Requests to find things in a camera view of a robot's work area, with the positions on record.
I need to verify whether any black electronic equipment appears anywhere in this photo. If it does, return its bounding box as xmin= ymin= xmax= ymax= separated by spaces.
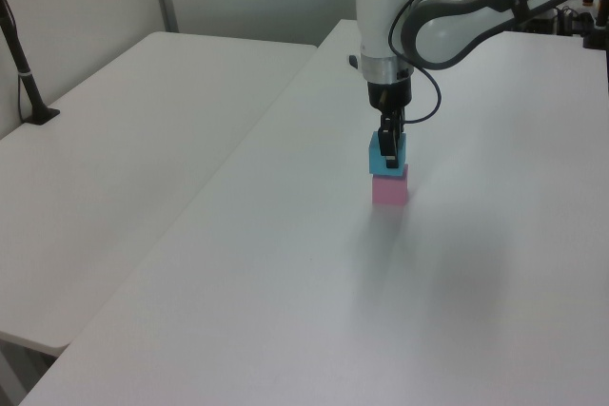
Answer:
xmin=525 ymin=5 xmax=599 ymax=38

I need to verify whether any black camera pole with base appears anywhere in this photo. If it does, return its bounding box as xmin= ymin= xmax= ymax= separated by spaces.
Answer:
xmin=0 ymin=0 xmax=62 ymax=127

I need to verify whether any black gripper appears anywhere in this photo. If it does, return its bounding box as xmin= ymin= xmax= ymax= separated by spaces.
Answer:
xmin=365 ymin=77 xmax=413 ymax=170

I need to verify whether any white table with camera pole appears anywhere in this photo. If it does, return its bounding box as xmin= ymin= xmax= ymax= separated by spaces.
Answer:
xmin=0 ymin=30 xmax=319 ymax=358

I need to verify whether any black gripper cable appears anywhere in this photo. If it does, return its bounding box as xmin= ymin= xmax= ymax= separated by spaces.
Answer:
xmin=387 ymin=0 xmax=443 ymax=125

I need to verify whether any blue cube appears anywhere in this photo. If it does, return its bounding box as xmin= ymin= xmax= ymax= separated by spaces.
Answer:
xmin=368 ymin=132 xmax=408 ymax=175

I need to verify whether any pink cube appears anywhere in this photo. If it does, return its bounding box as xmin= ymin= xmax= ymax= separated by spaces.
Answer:
xmin=370 ymin=163 xmax=410 ymax=205

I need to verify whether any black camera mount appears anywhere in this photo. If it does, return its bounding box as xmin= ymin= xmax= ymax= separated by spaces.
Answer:
xmin=582 ymin=0 xmax=609 ymax=51

